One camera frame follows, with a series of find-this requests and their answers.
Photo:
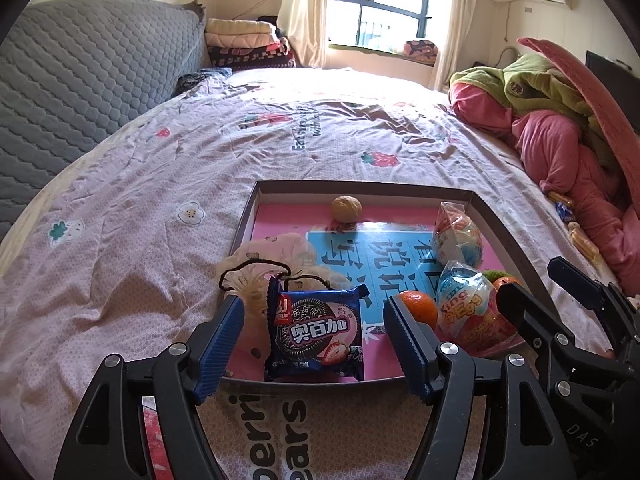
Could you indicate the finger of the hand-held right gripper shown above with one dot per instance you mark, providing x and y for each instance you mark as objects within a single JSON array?
[
  {"x": 530, "y": 315},
  {"x": 580, "y": 285}
]

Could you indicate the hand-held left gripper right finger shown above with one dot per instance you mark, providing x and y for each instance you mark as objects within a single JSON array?
[{"x": 407, "y": 355}]

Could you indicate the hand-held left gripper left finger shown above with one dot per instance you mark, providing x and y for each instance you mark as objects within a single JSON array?
[{"x": 220, "y": 355}]

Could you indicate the orange mandarin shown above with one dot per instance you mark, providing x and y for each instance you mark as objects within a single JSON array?
[
  {"x": 420, "y": 307},
  {"x": 505, "y": 283}
]

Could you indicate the toy egg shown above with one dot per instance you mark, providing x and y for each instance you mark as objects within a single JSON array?
[
  {"x": 465, "y": 310},
  {"x": 457, "y": 240}
]

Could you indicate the blue cookie packet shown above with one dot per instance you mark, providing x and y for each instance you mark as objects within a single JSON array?
[{"x": 315, "y": 335}]

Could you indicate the beige organza scrunchie black trim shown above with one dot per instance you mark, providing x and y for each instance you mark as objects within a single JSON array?
[{"x": 270, "y": 255}]

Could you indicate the cardboard box tray pink bottom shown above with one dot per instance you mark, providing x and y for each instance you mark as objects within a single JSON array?
[{"x": 280, "y": 220}]

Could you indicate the walnut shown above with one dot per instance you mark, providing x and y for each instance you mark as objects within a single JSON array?
[{"x": 346, "y": 208}]

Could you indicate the long yellow snack packet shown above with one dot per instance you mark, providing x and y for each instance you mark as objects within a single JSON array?
[{"x": 582, "y": 241}]

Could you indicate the small blue snack packet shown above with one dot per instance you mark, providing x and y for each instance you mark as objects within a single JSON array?
[{"x": 566, "y": 211}]

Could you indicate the small yellow snack packet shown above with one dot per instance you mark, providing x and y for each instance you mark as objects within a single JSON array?
[{"x": 560, "y": 197}]

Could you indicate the pink fleece blanket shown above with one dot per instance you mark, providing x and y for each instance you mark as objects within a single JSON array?
[{"x": 555, "y": 150}]

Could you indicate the strawberry printed bed sheet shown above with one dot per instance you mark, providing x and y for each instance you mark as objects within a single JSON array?
[{"x": 150, "y": 220}]

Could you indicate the pink quilted blanket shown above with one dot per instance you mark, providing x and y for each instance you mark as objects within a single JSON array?
[{"x": 595, "y": 90}]

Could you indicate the black television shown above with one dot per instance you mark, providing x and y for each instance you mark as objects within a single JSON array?
[{"x": 615, "y": 85}]

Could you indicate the green fleece blanket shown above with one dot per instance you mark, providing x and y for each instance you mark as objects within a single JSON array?
[{"x": 530, "y": 85}]

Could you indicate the dark blue patterned pillow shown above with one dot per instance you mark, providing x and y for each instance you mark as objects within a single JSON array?
[{"x": 205, "y": 80}]

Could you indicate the floral folded blanket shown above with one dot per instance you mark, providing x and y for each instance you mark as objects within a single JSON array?
[{"x": 420, "y": 50}]

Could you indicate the cream curtain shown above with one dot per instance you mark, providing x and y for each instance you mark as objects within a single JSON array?
[
  {"x": 457, "y": 20},
  {"x": 305, "y": 10}
]

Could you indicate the dark patterned folded blanket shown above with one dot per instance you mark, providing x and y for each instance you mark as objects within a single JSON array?
[{"x": 250, "y": 56}]

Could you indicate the grey quilted headboard cover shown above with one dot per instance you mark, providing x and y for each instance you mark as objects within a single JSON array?
[{"x": 90, "y": 70}]

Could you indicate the cream folded blanket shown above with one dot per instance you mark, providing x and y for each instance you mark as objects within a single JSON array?
[{"x": 237, "y": 32}]

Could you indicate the dark cloth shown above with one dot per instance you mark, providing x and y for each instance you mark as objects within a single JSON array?
[{"x": 267, "y": 20}]

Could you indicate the window with black frame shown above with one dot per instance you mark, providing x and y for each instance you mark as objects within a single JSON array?
[{"x": 385, "y": 0}]

